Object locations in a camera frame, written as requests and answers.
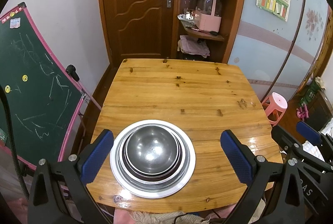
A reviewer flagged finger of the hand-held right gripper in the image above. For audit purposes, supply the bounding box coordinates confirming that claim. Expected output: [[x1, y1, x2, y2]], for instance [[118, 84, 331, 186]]
[[297, 120, 333, 151], [271, 124, 333, 175]]

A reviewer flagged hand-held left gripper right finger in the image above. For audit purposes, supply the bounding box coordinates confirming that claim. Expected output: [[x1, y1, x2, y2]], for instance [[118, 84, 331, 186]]
[[220, 130, 305, 224]]

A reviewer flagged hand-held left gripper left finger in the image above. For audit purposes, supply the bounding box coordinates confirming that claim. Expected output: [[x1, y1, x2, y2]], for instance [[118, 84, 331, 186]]
[[27, 129, 115, 224]]

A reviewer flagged small steel bowl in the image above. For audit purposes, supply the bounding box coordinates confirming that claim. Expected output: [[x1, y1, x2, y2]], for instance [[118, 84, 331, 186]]
[[125, 126, 182, 177]]

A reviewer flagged pink bowl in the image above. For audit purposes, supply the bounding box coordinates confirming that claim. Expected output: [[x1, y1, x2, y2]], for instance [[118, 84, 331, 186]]
[[122, 127, 187, 181]]

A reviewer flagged large steel bowl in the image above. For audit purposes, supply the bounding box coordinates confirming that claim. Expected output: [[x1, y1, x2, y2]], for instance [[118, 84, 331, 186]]
[[115, 124, 191, 189]]

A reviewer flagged white plate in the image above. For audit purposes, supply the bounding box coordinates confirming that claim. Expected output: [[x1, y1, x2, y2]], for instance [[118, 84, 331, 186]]
[[109, 119, 196, 199]]

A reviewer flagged pink toy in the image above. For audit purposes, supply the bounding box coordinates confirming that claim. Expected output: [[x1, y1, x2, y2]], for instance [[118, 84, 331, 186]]
[[297, 105, 310, 119]]

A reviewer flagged green bag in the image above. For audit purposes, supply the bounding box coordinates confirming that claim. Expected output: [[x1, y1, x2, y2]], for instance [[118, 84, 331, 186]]
[[299, 78, 323, 107]]

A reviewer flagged pink plastic stool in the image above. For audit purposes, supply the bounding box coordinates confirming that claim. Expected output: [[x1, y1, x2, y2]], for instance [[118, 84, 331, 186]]
[[261, 92, 288, 127]]

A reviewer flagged pale blue sliding wardrobe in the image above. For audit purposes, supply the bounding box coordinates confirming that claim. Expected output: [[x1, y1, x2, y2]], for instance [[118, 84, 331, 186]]
[[229, 0, 331, 105]]

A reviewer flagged beige fringed cloth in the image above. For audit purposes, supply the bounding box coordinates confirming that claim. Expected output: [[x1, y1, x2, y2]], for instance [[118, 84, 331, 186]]
[[130, 210, 206, 224]]

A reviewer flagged black clamp knob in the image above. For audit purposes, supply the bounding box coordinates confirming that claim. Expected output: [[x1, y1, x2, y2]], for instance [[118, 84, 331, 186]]
[[66, 65, 80, 82]]

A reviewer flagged pink folded cloth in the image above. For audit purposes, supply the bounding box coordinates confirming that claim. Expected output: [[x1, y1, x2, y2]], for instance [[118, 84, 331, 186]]
[[177, 35, 211, 58]]

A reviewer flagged wooden corner shelf unit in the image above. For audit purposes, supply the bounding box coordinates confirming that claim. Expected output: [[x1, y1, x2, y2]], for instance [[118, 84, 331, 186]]
[[173, 0, 249, 64]]

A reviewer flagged brown wooden door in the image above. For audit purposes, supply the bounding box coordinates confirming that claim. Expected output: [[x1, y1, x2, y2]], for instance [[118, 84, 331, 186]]
[[97, 0, 180, 63]]

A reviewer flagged pink basket with clear dome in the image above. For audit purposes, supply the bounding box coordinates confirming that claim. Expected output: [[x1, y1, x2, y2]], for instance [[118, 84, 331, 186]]
[[195, 0, 223, 33]]

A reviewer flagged shiny crumpled wrapper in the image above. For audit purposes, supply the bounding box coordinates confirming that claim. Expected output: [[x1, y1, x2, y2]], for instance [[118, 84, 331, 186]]
[[178, 9, 197, 26]]

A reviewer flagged green chalkboard with pink frame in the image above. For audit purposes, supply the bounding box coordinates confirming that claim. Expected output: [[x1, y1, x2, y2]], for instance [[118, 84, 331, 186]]
[[0, 2, 90, 170]]

